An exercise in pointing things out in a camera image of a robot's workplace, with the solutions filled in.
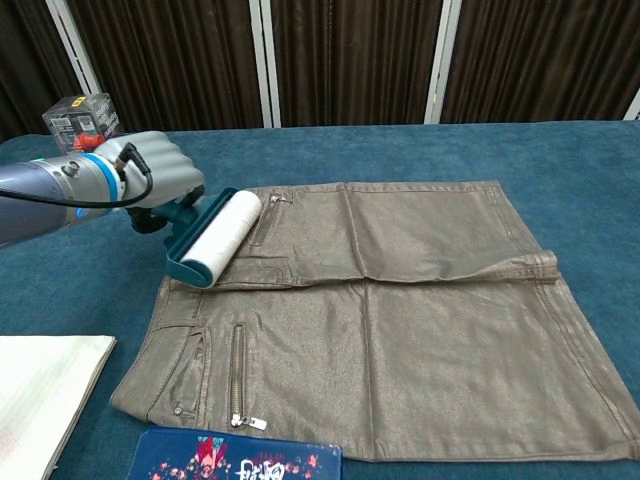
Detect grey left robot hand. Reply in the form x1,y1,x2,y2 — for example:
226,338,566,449
94,130,206,234

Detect teal lint roller yellow tip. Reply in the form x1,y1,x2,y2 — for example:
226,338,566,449
130,186,263,290

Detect clear plastic box red items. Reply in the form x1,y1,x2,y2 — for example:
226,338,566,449
41,92,126,154

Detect dark brown folding screen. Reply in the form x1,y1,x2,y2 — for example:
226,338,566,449
0,0,640,144

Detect white folded cloth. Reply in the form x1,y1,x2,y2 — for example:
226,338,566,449
0,334,119,480

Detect folded olive-brown pants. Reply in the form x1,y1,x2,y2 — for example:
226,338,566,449
110,180,640,463

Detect dark blue floral printed box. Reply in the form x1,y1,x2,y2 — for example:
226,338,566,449
129,426,345,480

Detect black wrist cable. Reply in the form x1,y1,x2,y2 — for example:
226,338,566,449
0,142,154,209

